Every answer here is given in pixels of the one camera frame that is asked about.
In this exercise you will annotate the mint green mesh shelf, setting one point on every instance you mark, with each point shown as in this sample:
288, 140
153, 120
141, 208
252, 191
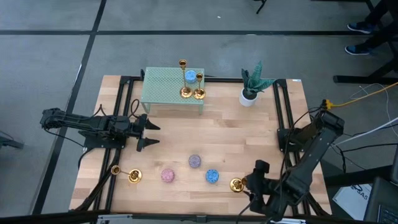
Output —
161, 87

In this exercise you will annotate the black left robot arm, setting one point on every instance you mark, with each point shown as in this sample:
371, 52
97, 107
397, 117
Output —
77, 119

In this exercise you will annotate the dark blue ball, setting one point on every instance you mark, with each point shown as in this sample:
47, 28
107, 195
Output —
212, 176

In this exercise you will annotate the person's foot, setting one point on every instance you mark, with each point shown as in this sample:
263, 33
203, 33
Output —
360, 26
356, 49

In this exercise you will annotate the person's leg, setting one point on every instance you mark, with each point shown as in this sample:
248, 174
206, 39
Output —
381, 11
384, 34

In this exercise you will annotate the black laptop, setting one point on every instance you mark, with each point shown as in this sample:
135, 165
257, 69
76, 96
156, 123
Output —
382, 202

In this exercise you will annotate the pink ball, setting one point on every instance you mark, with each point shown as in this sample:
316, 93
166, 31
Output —
167, 175

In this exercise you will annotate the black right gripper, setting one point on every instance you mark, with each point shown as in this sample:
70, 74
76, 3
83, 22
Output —
269, 196

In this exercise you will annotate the short gold candlestick holder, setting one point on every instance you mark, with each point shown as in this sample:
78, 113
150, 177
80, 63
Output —
236, 185

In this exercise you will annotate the white printed box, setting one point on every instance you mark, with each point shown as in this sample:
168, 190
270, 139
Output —
351, 202

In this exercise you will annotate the black desk leg frame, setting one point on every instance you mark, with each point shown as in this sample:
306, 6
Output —
357, 177
357, 79

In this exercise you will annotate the black aluminium frame rail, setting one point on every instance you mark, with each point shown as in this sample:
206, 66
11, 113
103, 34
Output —
174, 218
280, 82
224, 80
109, 199

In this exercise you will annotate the silver metal bracket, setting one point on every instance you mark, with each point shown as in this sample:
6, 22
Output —
292, 221
115, 217

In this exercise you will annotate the black chair base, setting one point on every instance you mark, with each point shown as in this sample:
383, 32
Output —
11, 143

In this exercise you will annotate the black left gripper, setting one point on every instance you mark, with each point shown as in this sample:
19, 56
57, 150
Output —
136, 129

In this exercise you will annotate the purple ball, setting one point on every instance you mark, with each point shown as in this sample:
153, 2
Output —
194, 161

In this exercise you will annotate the snake plant in white pot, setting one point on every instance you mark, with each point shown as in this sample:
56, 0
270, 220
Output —
248, 99

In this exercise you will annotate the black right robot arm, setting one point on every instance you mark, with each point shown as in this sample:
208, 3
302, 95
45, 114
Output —
314, 155

